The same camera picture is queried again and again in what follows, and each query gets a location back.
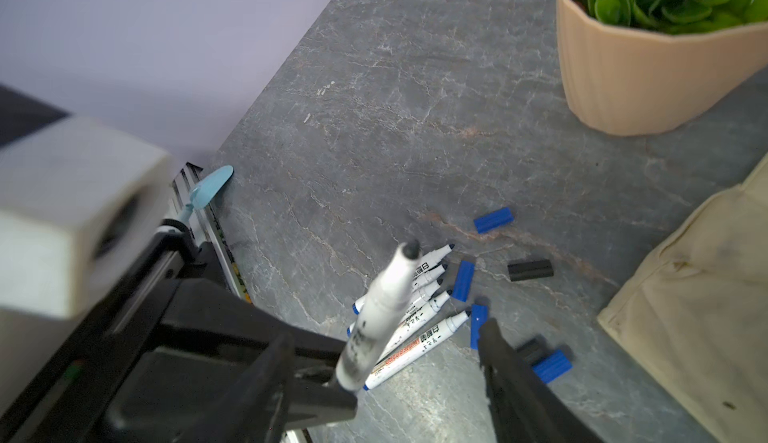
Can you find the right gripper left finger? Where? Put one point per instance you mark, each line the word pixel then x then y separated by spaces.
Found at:
pixel 214 368

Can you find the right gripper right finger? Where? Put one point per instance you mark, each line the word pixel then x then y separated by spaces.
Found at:
pixel 521 406

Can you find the black pen cap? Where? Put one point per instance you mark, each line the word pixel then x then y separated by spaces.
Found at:
pixel 530 270

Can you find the white marker pen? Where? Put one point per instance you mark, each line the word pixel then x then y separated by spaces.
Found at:
pixel 415 322
pixel 428 262
pixel 385 305
pixel 429 275
pixel 421 345

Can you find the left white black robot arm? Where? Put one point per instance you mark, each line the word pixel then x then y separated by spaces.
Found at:
pixel 81 203

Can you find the blue pen cap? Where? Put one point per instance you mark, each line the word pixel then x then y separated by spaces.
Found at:
pixel 493 220
pixel 479 316
pixel 552 367
pixel 463 281

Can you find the beige work glove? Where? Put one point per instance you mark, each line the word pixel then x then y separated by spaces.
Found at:
pixel 694 314

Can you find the beige plant pot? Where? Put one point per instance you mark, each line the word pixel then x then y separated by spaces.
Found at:
pixel 630 81

